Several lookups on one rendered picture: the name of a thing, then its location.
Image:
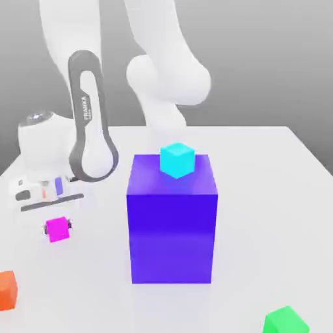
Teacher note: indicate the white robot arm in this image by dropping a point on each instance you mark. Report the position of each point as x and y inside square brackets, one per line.
[166, 67]

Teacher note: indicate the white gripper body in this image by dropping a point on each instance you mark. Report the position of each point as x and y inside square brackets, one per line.
[52, 202]

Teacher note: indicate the small magenta cube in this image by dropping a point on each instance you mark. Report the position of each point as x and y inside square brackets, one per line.
[57, 229]

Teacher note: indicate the large purple box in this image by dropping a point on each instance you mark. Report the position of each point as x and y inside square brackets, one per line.
[171, 234]

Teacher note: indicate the small cyan cube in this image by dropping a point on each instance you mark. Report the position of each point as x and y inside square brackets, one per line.
[177, 160]

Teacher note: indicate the small green cube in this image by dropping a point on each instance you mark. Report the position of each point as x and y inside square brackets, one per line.
[285, 321]

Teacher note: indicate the small orange cube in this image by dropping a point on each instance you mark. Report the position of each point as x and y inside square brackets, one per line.
[7, 290]

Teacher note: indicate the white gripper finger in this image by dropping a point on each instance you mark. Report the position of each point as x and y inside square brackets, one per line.
[70, 224]
[44, 229]

